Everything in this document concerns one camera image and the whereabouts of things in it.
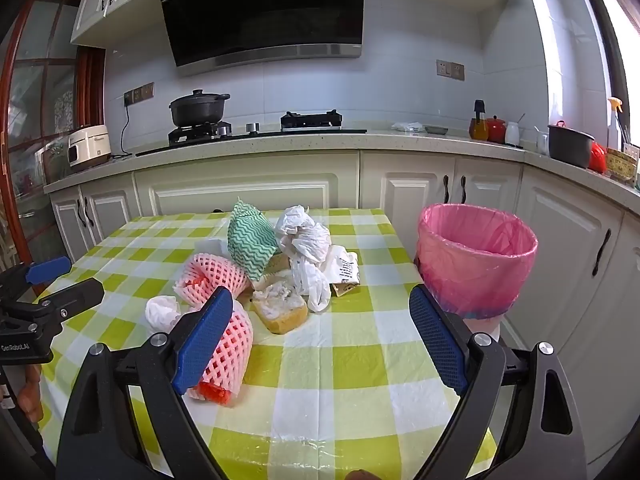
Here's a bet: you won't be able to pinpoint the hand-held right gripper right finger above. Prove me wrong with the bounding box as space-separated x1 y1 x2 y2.
407 284 588 480

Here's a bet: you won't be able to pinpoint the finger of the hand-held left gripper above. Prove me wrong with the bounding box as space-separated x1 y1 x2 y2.
0 256 72 301
30 277 106 322

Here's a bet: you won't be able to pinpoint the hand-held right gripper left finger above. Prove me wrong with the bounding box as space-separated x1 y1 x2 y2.
57 285 236 480

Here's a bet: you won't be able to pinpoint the white bin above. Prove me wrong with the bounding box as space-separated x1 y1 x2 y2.
462 310 503 342

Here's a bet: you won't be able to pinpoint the green wavy striped cloth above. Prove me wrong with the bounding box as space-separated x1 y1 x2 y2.
227 197 281 282

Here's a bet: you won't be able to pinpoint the person's left hand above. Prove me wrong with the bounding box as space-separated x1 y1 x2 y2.
19 364 45 423

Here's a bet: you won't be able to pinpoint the pink foam fruit net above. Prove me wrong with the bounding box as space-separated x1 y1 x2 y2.
172 252 253 308
187 300 254 406

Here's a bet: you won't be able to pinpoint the crumpled white tissue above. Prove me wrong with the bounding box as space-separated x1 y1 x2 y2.
145 296 183 333

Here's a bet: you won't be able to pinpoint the yellow sponge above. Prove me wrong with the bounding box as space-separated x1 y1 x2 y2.
251 280 309 335

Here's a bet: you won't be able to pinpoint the green checkered tablecloth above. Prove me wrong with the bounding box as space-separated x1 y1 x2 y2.
37 207 498 480

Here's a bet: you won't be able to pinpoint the white rice cooker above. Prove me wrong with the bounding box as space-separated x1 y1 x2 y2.
67 125 112 168

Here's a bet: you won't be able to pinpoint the crumpled white plastic bag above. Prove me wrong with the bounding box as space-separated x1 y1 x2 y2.
274 205 333 313

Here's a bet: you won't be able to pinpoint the wooden framed glass door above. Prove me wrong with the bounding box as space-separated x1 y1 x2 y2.
0 0 106 271

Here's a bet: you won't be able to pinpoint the cream lower kitchen cabinets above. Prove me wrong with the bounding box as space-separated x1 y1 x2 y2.
44 149 640 356

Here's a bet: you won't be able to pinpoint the black gas stove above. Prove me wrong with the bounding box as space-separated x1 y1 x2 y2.
135 109 346 157

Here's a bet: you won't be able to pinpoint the red teapot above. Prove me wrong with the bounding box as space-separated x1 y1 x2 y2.
486 115 508 144

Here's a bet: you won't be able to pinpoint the oil bottle with black cap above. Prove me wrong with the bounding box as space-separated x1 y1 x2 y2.
469 100 489 142

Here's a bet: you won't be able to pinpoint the black cooking pot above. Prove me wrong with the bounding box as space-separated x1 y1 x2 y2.
168 89 232 128

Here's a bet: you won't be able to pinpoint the dark grey pot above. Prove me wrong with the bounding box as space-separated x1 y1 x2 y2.
547 121 596 169

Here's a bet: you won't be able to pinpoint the patterned yellow bowl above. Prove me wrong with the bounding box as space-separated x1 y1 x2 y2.
605 146 640 185

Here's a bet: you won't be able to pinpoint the spray bottle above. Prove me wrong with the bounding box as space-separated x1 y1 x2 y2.
606 97 623 151

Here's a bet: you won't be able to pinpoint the black range hood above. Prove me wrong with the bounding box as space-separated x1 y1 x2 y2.
156 0 367 68

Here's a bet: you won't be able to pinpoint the kitchen window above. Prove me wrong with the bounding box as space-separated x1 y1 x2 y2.
575 0 640 111

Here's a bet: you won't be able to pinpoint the black power cable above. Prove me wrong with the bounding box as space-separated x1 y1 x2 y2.
111 102 133 160

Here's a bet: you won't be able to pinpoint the wall outlet panel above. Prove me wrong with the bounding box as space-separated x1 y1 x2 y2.
123 81 156 107
436 59 466 82

